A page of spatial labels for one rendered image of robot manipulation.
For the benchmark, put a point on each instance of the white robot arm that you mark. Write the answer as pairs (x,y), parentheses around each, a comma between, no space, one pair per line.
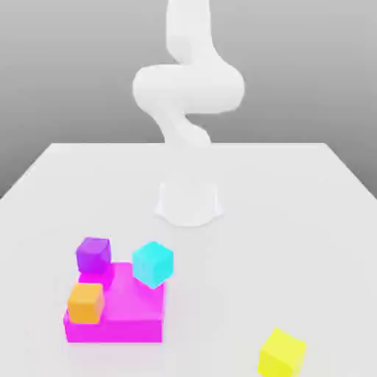
(188,88)

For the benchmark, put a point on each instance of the small cyan cube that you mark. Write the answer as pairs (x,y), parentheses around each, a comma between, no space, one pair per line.
(153,264)

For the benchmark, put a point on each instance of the small purple cube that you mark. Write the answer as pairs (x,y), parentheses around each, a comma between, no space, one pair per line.
(93,255)

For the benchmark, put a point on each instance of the small magenta cube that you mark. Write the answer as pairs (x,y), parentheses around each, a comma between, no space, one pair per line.
(101,279)

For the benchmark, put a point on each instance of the small orange cube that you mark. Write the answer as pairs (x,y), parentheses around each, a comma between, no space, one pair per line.
(85,303)

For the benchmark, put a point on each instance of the small yellow cube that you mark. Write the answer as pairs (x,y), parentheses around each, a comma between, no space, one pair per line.
(281,355)

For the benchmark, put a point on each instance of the large magenta box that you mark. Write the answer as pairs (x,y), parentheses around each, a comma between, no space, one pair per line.
(132,312)

